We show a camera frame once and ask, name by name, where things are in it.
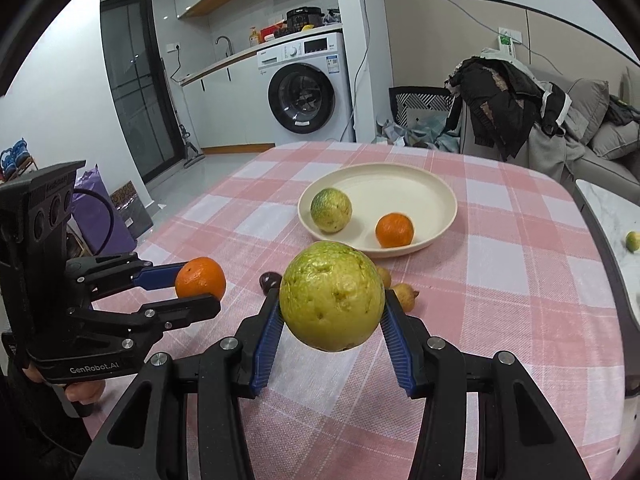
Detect stick vacuum cleaner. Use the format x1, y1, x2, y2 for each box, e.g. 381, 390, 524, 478
162, 60, 205, 168

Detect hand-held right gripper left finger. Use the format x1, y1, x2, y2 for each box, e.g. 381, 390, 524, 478
82, 287, 287, 480

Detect blue shoes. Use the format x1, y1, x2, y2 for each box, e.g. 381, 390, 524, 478
0, 140, 38, 181

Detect green speckled guava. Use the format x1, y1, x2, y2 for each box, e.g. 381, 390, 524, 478
310, 188, 353, 233

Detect white kitchen counter unit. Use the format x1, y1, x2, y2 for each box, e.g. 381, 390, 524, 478
180, 45, 273, 150

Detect grey sofa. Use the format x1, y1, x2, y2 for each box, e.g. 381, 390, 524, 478
460, 65, 640, 196

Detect white washing machine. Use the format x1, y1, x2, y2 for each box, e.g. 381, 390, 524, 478
256, 32, 357, 143

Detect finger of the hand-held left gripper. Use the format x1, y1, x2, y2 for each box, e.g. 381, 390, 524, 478
75, 294, 222, 348
66, 253, 189, 307

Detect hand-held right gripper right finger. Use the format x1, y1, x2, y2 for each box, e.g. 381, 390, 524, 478
381, 287, 593, 480

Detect orange mandarin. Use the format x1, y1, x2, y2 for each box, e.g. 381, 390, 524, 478
375, 213, 415, 249
175, 256, 227, 302

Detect crumpled plastic bags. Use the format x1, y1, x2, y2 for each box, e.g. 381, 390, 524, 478
375, 110, 463, 153

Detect dark glass door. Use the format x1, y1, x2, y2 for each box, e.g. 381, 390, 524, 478
101, 0, 182, 186

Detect person's left forearm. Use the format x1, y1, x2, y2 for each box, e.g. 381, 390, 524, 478
0, 375, 86, 480

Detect marble side table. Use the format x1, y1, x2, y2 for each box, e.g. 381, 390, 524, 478
575, 179, 640, 321

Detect large yellow guava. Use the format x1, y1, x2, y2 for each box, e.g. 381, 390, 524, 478
278, 241, 386, 352

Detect pile of dark clothes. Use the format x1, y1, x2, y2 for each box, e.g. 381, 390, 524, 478
446, 55, 573, 161

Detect patterned cardboard box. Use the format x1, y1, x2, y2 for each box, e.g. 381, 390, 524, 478
109, 180, 155, 241

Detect grey sofa cushion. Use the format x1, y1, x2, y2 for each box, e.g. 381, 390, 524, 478
590, 120, 640, 161
565, 79, 612, 146

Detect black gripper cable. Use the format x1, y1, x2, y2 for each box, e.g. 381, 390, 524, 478
74, 187, 114, 258

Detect black pressure cooker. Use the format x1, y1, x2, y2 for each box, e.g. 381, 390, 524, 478
286, 6, 322, 33

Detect purple bag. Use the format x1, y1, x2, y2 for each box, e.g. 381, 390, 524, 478
70, 169, 138, 256

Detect blue wall cable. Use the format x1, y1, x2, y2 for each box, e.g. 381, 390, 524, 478
357, 0, 533, 53

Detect cream round plate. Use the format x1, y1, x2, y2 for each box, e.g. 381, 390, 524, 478
298, 163, 458, 259

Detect pink checked tablecloth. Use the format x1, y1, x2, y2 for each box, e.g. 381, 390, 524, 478
82, 141, 626, 480

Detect person's left hand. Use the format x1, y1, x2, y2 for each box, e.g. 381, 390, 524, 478
22, 364, 106, 406

